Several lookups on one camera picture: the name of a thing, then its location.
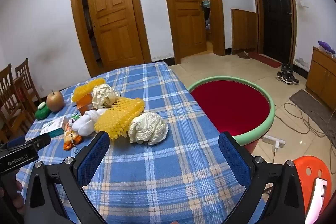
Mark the wooden wall cupboard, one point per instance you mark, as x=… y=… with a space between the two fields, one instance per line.
x=244 y=29

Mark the orange plastic stool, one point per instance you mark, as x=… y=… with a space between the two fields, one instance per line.
x=309 y=169

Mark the red basin with green rim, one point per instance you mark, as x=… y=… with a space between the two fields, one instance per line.
x=231 y=108

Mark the white and teal box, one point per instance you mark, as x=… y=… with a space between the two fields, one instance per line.
x=53 y=125

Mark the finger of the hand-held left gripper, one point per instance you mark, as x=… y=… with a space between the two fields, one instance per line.
x=15 y=141
x=39 y=140

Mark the brown apple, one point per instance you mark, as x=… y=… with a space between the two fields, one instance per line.
x=55 y=102

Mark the black sneaker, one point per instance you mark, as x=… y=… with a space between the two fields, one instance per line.
x=286 y=67
x=286 y=78

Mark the wooden chair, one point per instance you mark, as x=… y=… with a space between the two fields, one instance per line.
x=10 y=82
x=28 y=69

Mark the orange snack packet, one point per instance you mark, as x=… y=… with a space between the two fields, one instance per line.
x=70 y=138

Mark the black door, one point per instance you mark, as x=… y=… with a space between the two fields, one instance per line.
x=275 y=16

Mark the grey floor mat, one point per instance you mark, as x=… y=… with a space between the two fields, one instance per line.
x=309 y=102

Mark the blue plaid tablecloth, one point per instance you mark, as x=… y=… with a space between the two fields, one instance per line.
x=157 y=161

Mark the wooden cabinet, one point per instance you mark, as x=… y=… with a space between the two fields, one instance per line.
x=323 y=74

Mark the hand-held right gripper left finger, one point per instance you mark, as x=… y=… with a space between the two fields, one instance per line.
x=93 y=158

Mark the green toy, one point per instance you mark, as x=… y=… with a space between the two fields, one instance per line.
x=42 y=112

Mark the white wall switch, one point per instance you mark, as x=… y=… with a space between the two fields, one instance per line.
x=303 y=3

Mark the white foam fruit net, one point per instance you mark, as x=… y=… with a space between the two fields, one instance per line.
x=86 y=123

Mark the white paper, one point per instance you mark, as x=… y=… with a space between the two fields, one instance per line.
x=105 y=95
x=147 y=128

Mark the red doormat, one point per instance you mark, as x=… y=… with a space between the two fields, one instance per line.
x=265 y=59

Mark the white charger plug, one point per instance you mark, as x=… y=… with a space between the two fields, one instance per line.
x=276 y=145

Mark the brown slippers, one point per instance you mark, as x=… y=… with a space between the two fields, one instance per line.
x=244 y=55

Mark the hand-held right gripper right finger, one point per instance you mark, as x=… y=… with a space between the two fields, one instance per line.
x=233 y=155

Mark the smartphone with lit screen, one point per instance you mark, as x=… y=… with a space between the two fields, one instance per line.
x=319 y=200

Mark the person's left hand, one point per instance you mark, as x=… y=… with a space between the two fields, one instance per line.
x=19 y=186

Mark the wooden panel door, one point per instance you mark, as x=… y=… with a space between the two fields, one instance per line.
x=113 y=16
x=186 y=8

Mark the wooden door frame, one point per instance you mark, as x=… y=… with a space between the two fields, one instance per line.
x=164 y=3
x=76 y=16
x=254 y=3

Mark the purple bag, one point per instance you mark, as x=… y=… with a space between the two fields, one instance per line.
x=325 y=45

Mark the white power strip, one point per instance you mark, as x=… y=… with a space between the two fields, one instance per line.
x=270 y=138

